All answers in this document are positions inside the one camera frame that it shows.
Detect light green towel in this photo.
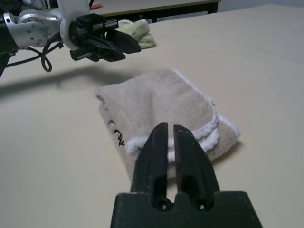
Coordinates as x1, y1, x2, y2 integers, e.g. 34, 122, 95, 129
117, 19, 156, 50

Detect beige towel white trim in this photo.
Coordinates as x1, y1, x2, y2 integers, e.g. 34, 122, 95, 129
95, 67, 242, 185

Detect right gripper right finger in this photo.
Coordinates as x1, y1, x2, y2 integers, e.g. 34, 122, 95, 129
173, 124, 221, 205

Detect side table black frame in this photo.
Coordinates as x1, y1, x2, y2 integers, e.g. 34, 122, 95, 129
89, 0, 221, 24

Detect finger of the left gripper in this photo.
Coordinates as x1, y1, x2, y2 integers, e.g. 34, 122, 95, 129
104, 29, 143, 54
81, 35, 126, 63

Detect black left camera cable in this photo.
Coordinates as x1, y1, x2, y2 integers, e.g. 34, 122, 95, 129
4, 33, 65, 73

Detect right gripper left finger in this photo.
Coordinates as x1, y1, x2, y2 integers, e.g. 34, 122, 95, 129
130, 122, 170, 205

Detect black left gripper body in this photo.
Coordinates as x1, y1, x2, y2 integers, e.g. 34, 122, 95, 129
68, 13, 119, 62

